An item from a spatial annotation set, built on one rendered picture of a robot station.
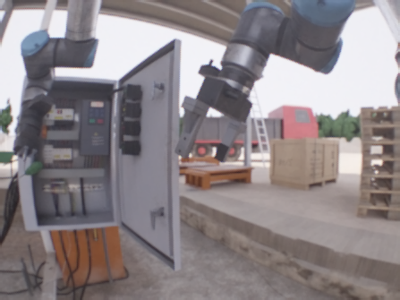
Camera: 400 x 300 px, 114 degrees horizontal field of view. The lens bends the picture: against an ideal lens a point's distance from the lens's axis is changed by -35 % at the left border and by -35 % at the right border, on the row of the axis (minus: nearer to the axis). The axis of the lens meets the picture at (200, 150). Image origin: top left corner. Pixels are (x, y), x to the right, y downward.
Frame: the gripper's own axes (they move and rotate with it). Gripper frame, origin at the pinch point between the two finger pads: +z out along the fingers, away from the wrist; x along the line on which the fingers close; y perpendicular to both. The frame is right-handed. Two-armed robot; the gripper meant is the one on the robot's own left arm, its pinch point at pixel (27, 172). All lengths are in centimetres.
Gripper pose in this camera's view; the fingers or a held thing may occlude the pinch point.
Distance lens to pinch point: 56.3
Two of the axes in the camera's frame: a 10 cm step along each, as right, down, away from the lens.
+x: -3.1, -2.8, -9.1
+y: -9.3, 3.0, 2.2
